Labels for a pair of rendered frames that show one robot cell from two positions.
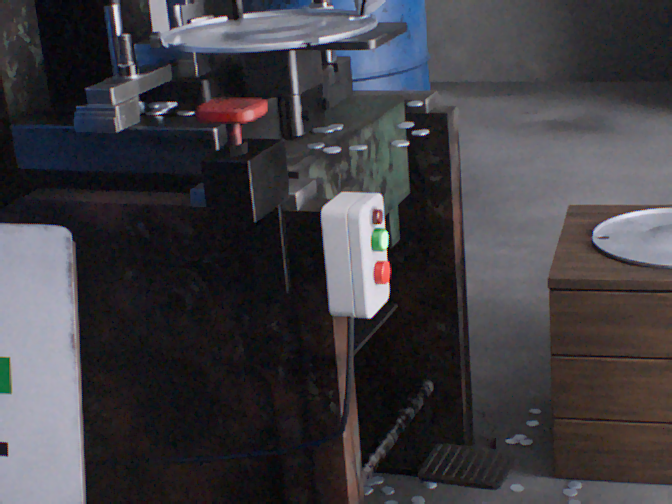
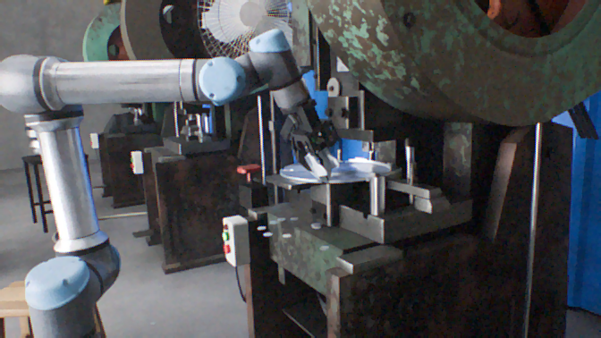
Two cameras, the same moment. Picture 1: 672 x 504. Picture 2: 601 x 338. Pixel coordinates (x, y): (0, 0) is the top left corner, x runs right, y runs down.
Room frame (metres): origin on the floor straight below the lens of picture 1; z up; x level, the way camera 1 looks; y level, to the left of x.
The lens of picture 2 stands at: (2.34, -0.95, 1.02)
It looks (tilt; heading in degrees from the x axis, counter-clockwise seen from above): 11 degrees down; 128
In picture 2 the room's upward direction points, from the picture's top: 2 degrees counter-clockwise
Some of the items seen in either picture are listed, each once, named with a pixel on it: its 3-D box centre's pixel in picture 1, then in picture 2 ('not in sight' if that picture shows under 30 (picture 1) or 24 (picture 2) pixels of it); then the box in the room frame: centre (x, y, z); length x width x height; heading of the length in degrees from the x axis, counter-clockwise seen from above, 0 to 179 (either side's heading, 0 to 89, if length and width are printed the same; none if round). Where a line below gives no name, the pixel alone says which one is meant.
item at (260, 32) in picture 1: (269, 29); (334, 170); (1.68, 0.06, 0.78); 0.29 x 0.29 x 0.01
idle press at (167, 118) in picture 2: not in sight; (167, 104); (-1.35, 1.85, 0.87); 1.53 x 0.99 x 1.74; 69
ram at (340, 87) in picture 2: not in sight; (359, 71); (1.72, 0.14, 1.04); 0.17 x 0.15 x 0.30; 66
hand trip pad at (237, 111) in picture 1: (234, 137); (249, 178); (1.34, 0.10, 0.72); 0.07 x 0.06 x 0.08; 66
